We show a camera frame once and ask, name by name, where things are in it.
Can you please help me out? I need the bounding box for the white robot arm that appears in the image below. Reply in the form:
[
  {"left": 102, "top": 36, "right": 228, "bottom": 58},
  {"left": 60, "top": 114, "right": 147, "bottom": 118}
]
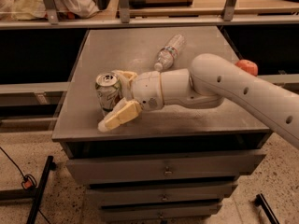
[{"left": 95, "top": 53, "right": 299, "bottom": 148}]

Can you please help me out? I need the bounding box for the black metal floor stand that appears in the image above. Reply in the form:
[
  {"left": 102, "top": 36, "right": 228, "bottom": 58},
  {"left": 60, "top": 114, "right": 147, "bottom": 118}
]
[{"left": 0, "top": 156, "right": 56, "bottom": 224}]

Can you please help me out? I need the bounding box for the clear plastic water bottle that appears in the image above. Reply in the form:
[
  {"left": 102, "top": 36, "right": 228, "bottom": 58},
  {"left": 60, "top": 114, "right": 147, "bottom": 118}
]
[{"left": 154, "top": 35, "right": 186, "bottom": 72}]

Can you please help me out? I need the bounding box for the orange fruit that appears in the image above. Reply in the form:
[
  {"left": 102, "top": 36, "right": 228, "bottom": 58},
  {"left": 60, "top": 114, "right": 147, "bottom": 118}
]
[{"left": 235, "top": 60, "right": 258, "bottom": 77}]

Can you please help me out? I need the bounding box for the grey drawer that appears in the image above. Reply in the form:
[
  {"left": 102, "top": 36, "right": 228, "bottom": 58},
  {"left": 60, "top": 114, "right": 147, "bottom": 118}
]
[
  {"left": 86, "top": 181, "right": 237, "bottom": 206},
  {"left": 99, "top": 203, "right": 222, "bottom": 222},
  {"left": 66, "top": 150, "right": 265, "bottom": 185}
]

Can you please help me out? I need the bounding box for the middle grey drawer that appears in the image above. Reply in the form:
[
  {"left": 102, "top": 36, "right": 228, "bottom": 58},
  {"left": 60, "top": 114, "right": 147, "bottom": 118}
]
[{"left": 86, "top": 181, "right": 237, "bottom": 206}]

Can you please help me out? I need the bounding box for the top grey drawer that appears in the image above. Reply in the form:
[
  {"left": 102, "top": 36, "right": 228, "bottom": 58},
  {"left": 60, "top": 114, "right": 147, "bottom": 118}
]
[{"left": 66, "top": 150, "right": 265, "bottom": 185}]

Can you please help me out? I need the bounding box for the black bar on floor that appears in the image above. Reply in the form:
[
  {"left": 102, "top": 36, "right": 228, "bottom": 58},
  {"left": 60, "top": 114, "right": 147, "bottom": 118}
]
[{"left": 254, "top": 193, "right": 280, "bottom": 224}]

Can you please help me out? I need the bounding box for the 7up soda can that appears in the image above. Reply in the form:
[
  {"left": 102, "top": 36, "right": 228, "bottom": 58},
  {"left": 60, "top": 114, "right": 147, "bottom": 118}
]
[{"left": 95, "top": 72, "right": 122, "bottom": 116}]

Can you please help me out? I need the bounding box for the grey drawer cabinet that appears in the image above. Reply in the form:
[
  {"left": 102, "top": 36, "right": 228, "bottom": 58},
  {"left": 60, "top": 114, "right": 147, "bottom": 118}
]
[{"left": 52, "top": 27, "right": 271, "bottom": 221}]

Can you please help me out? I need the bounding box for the black cable with orange clip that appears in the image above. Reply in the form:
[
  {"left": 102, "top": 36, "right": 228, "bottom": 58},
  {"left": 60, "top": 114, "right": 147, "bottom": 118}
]
[{"left": 0, "top": 146, "right": 52, "bottom": 224}]

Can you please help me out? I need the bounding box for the white cloth bag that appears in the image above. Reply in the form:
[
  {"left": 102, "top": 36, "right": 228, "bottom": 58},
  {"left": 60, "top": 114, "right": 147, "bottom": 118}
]
[{"left": 0, "top": 0, "right": 99, "bottom": 21}]

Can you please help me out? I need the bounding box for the grey low bench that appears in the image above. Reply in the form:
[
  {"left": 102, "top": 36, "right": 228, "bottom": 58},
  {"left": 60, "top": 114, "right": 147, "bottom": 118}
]
[{"left": 0, "top": 82, "right": 69, "bottom": 107}]

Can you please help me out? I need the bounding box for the bottom grey drawer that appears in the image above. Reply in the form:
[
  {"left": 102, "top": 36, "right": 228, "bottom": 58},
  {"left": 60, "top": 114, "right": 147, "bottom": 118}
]
[{"left": 99, "top": 203, "right": 222, "bottom": 222}]

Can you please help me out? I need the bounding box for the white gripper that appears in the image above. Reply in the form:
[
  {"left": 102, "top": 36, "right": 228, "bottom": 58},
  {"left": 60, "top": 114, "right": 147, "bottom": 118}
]
[{"left": 98, "top": 70, "right": 164, "bottom": 133}]

